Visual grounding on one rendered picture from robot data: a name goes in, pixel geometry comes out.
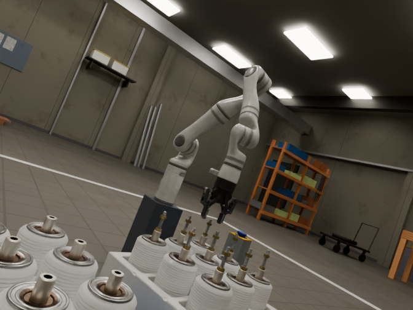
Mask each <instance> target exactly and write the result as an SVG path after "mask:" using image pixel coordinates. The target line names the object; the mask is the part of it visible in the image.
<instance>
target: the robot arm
mask: <svg viewBox="0 0 413 310"><path fill-rule="evenodd" d="M271 85H272V81H271V79H270V78H269V77H268V75H267V74H266V72H265V71H264V70H263V69H262V68H261V67H260V66H258V65H255V66H252V67H251V68H249V69H248V70H247V71H246V73H245V75H244V77H243V95H241V96H239V97H235V98H228V99H225V100H221V101H219V102H217V104H215V105H214V106H213V107H212V108H211V109H209V110H208V111H207V112H206V113H205V114H204V115H203V116H202V117H200V118H199V119H198V120H196V121H195V122H194V123H193V124H191V125H190V126H189V127H187V128H186V129H184V130H183V131H182V132H180V133H179V134H177V136H176V137H175V139H174V140H173V147H174V149H175V150H177V151H179V153H178V155H177V156H176V157H174V158H171V159H170V160H169V163H168V165H167V168H166V171H165V173H164V175H163V178H162V179H161V181H160V184H159V187H158V188H157V191H156V194H155V196H154V199H155V200H156V201H158V202H161V203H163V204H166V205H170V206H173V204H174V203H175V200H176V197H177V195H178V192H179V189H180V187H181V185H182V182H183V180H184V177H185V174H186V172H187V170H188V168H189V167H190V165H191V164H192V162H193V160H194V157H195V155H196V153H197V150H198V148H199V142H198V140H197V138H198V137H199V136H201V135H203V134H204V133H207V132H209V131H212V130H214V129H217V128H220V127H221V126H223V125H224V124H225V123H226V122H227V121H229V120H230V119H231V118H232V117H233V116H235V115H236V114H237V113H238V112H239V111H240V110H241V112H240V117H239V120H238V121H239V124H236V125H235V126H233V128H232V130H231V132H230V141H229V149H228V152H227V156H226V158H225V160H224V163H223V165H222V167H221V169H220V171H218V170H215V169H213V168H211V169H210V171H209V173H211V174H213V175H216V176H217V179H216V181H215V183H214V187H213V188H212V189H210V188H207V187H204V190H203V194H202V198H201V200H200V203H201V204H202V205H203V210H202V212H201V217H202V218H203V219H205V218H206V216H207V213H208V211H209V208H210V207H211V206H212V205H213V204H215V203H219V204H221V212H220V214H219V217H218V220H217V223H219V224H221V223H222V222H223V221H224V218H225V215H227V214H231V213H232V212H233V210H234V208H235V206H236V204H237V202H238V200H237V199H236V198H233V197H232V193H233V192H234V190H235V187H236V185H237V183H238V180H239V178H240V174H241V171H242V168H243V166H244V163H245V161H246V156H245V155H244V154H243V153H242V152H240V151H239V150H238V146H237V144H238V145H241V146H243V147H246V148H248V149H253V148H255V147H256V146H257V144H258V142H259V128H258V116H259V101H258V97H260V96H261V95H262V94H264V93H265V92H266V91H268V89H269V88H270V86H271ZM210 193H211V196H210V197H209V198H208V196H209V194H210ZM228 201H230V203H229V205H228Z"/></svg>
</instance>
